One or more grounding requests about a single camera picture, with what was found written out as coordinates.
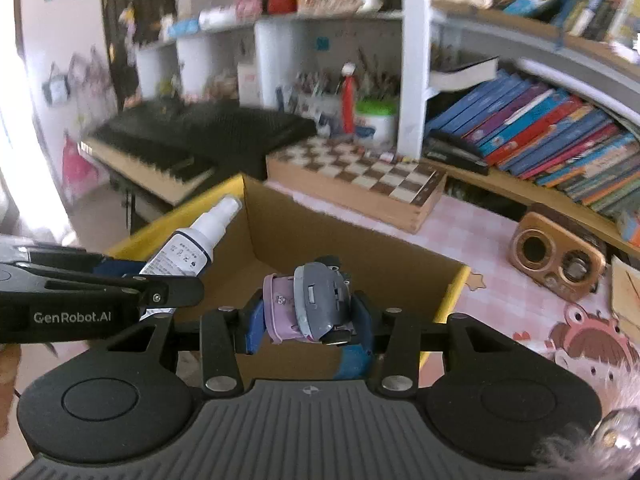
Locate blue tissue pack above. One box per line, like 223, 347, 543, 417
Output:
167, 17, 201, 41

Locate white tub green lid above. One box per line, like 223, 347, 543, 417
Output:
354, 99, 399, 146

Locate small white carton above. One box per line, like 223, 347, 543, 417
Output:
237, 62, 258, 106

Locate dark wooden door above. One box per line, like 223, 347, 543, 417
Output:
100, 0, 176, 111

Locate wooden chessboard box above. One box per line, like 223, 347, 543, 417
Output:
265, 135, 447, 235

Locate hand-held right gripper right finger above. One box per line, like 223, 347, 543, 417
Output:
354, 296, 532, 395

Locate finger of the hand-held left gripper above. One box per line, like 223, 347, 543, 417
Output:
122, 275, 205, 314
0, 245, 146, 278

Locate purple grey toy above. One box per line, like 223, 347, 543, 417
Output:
262, 255, 357, 346

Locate black electronic keyboard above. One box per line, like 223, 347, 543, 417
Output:
80, 100, 318, 206

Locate white desk bookshelf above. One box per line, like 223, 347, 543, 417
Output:
400, 0, 640, 256

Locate yellow cardboard box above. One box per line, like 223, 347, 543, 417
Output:
107, 172, 472, 393

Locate row of colourful slanted books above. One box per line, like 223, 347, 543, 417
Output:
422, 67, 640, 248

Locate white spray bottle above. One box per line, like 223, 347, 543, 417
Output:
137, 195, 244, 322

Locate pink fluffy charm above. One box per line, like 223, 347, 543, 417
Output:
532, 362, 640, 480

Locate small pink box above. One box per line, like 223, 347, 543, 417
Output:
235, 0, 266, 21

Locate white tissue pack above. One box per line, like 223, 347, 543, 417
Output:
197, 5, 238, 31

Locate thick black cover book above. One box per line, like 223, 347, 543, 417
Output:
429, 56, 501, 92

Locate white side shelf unit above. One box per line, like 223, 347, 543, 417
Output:
135, 10, 406, 161

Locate red bottle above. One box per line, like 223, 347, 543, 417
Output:
340, 62, 357, 136

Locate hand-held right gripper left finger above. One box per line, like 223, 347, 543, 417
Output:
90, 300, 267, 395

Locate pen holder with pens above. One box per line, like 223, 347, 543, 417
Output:
274, 70, 346, 133

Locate wooden retro radio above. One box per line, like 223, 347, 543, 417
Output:
507, 211, 607, 303

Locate tan cardboard sheets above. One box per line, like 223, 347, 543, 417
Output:
610, 255, 640, 331

